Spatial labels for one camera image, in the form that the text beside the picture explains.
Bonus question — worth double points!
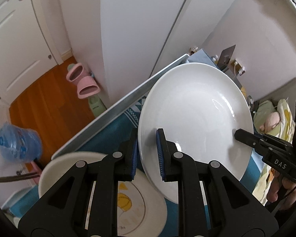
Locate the duck pattern cream plate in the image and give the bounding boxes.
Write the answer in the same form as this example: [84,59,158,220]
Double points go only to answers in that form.
[38,151,167,236]

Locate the plain white plate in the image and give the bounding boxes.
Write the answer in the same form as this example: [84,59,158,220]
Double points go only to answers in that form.
[138,63,253,203]

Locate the right hand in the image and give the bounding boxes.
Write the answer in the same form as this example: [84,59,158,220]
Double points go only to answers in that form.
[266,167,296,210]

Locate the pink plush toy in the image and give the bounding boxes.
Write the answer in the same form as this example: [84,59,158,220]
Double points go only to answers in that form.
[259,112,281,133]

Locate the blue water jug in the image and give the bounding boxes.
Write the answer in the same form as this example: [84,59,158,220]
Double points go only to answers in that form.
[0,122,43,163]

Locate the green slipper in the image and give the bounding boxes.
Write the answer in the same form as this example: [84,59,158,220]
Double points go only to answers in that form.
[88,95,106,118]

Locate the grey laptop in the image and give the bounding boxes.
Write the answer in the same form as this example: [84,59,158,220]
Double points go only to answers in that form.
[217,45,236,71]

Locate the pink slipper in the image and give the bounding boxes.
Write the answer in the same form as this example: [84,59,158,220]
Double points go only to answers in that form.
[66,63,88,85]
[77,76,101,99]

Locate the white door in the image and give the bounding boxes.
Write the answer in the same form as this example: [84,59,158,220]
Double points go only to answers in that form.
[0,0,63,105]

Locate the white wardrobe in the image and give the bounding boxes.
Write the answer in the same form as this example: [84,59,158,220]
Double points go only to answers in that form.
[100,0,235,103]

